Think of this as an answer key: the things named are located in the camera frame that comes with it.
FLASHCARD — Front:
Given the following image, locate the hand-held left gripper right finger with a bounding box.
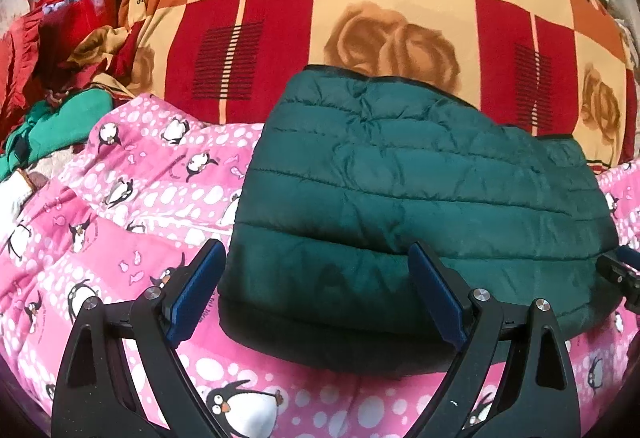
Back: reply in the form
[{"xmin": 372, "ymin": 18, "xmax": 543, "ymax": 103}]
[{"xmin": 400, "ymin": 241, "xmax": 585, "ymax": 438}]

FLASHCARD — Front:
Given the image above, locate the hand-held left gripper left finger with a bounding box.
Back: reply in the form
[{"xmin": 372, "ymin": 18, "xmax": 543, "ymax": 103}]
[{"xmin": 50, "ymin": 238, "xmax": 228, "ymax": 438}]

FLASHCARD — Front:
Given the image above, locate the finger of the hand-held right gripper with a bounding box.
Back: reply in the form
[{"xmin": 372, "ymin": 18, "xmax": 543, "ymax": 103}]
[{"xmin": 597, "ymin": 245, "xmax": 640, "ymax": 315}]

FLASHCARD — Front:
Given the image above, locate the dark green puffer jacket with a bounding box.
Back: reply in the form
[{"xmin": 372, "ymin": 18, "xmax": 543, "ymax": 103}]
[{"xmin": 217, "ymin": 66, "xmax": 623, "ymax": 376}]

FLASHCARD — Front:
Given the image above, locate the pile of red clothes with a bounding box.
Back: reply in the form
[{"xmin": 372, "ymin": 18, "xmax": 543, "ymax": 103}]
[{"xmin": 0, "ymin": 0, "xmax": 138, "ymax": 129}]

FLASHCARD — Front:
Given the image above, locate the pink penguin print blanket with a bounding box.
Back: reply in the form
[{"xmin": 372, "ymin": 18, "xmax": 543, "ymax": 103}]
[{"xmin": 0, "ymin": 91, "xmax": 640, "ymax": 438}]

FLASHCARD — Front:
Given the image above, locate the white cloth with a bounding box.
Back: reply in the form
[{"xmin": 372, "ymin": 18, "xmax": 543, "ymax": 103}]
[{"xmin": 0, "ymin": 168, "xmax": 40, "ymax": 221}]

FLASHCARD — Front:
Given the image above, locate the bright green garment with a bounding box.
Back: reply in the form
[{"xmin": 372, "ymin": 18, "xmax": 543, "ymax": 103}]
[{"xmin": 0, "ymin": 88, "xmax": 117, "ymax": 181}]

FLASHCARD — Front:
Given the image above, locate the mustard yellow cloth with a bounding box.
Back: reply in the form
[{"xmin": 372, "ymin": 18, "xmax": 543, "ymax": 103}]
[{"xmin": 67, "ymin": 24, "xmax": 132, "ymax": 66}]

